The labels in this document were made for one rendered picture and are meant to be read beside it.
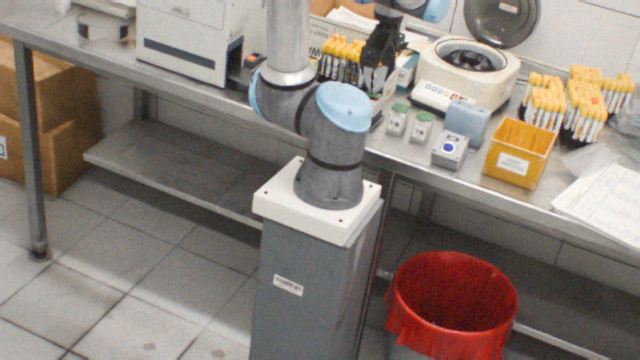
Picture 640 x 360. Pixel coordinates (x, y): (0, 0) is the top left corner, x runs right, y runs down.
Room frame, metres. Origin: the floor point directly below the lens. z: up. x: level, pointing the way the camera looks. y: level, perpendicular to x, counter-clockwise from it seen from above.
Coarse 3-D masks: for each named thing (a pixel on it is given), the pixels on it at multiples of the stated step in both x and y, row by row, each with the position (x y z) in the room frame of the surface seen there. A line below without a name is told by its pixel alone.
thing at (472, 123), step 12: (456, 108) 1.80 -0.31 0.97; (468, 108) 1.80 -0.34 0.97; (480, 108) 1.81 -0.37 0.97; (444, 120) 1.81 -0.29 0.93; (456, 120) 1.80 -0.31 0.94; (468, 120) 1.79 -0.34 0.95; (480, 120) 1.78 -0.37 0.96; (456, 132) 1.80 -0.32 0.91; (468, 132) 1.79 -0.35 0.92; (480, 132) 1.77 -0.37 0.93; (468, 144) 1.78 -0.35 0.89; (480, 144) 1.79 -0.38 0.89
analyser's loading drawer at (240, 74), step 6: (228, 66) 1.95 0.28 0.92; (234, 66) 1.96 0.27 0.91; (258, 66) 1.92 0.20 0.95; (228, 72) 1.92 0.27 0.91; (234, 72) 1.92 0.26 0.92; (240, 72) 1.93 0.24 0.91; (246, 72) 1.93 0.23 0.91; (252, 72) 1.88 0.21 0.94; (228, 78) 1.90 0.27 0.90; (234, 78) 1.89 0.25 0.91; (240, 78) 1.89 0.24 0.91; (246, 78) 1.90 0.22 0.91; (246, 84) 1.88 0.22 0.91
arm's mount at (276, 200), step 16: (288, 176) 1.48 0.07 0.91; (256, 192) 1.39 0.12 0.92; (272, 192) 1.41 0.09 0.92; (288, 192) 1.42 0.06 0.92; (368, 192) 1.47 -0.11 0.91; (256, 208) 1.38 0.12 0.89; (272, 208) 1.37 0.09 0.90; (288, 208) 1.36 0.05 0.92; (304, 208) 1.37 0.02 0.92; (352, 208) 1.40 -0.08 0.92; (368, 208) 1.45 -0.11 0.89; (288, 224) 1.36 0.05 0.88; (304, 224) 1.35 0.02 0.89; (320, 224) 1.33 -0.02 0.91; (336, 224) 1.33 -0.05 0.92; (352, 224) 1.36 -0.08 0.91; (336, 240) 1.32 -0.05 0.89
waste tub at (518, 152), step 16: (496, 128) 1.72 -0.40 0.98; (512, 128) 1.78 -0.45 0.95; (528, 128) 1.77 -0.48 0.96; (544, 128) 1.76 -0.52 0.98; (496, 144) 1.67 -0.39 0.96; (512, 144) 1.78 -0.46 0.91; (528, 144) 1.76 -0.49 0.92; (544, 144) 1.75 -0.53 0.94; (496, 160) 1.66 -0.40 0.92; (512, 160) 1.65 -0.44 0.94; (528, 160) 1.64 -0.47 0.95; (544, 160) 1.63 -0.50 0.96; (496, 176) 1.66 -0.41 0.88; (512, 176) 1.65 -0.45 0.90; (528, 176) 1.63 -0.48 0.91
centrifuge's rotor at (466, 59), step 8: (448, 56) 2.07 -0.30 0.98; (456, 56) 2.09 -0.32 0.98; (464, 56) 2.06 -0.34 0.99; (472, 56) 2.06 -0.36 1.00; (480, 56) 2.10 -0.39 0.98; (456, 64) 2.03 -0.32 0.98; (464, 64) 2.03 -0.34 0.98; (472, 64) 2.05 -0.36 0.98; (480, 64) 2.06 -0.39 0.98; (488, 64) 2.07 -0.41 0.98
